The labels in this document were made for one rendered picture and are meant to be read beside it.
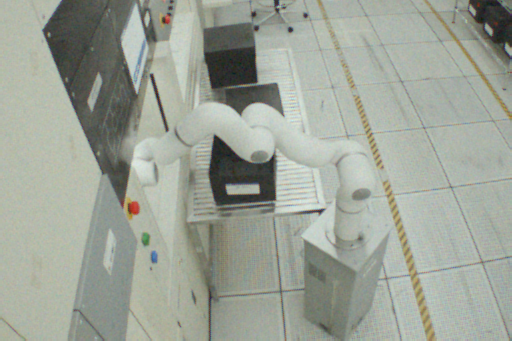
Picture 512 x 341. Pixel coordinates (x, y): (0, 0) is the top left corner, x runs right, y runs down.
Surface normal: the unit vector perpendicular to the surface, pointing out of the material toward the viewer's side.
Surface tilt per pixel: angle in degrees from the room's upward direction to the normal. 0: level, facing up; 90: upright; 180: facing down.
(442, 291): 0
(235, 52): 90
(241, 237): 0
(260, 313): 0
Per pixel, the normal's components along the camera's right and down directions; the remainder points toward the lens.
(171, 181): -0.11, -0.72
